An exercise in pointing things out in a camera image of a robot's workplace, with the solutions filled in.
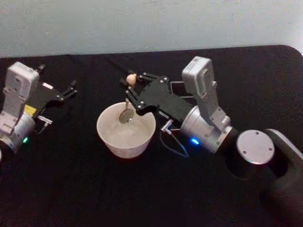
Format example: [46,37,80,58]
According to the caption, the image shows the left gripper's thin cable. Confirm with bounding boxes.
[35,115,53,134]

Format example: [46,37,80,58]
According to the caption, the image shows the gripper's thin cable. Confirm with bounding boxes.
[160,119,190,158]
[35,115,53,134]

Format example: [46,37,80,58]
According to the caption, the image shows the white ceramic bowl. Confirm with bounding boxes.
[96,102,157,159]

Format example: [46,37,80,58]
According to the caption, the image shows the metal spoon with wooden handle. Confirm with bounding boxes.
[119,73,138,125]

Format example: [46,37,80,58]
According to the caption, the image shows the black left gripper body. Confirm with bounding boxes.
[24,81,65,117]

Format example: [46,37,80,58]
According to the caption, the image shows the right gripper's thin cable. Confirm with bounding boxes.
[160,119,190,158]

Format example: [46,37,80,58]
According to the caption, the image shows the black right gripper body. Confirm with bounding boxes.
[135,76,198,124]

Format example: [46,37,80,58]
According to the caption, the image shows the black table cloth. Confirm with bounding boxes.
[0,44,303,227]

